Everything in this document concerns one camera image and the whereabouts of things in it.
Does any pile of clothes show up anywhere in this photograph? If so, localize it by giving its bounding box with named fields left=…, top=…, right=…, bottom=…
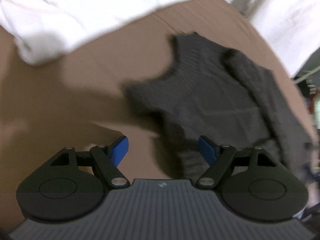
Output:
left=293, top=66, right=319, bottom=130

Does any dark grey knit sweater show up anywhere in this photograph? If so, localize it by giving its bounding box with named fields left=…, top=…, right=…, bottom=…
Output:
left=125, top=33, right=313, bottom=180

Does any white duvet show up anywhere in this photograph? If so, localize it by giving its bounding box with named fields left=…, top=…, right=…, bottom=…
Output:
left=1, top=0, right=319, bottom=75

